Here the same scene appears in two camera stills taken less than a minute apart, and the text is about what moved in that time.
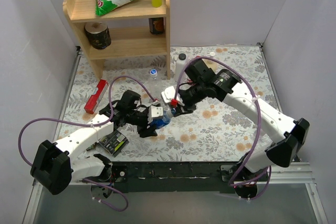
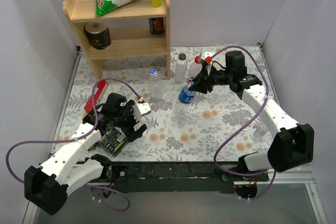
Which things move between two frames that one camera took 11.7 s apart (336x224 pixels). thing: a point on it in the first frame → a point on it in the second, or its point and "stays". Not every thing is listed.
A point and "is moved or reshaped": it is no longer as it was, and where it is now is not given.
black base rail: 179,177 stays
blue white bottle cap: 153,72 stays
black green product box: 114,142 stays
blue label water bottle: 167,114 is moved or reshaped
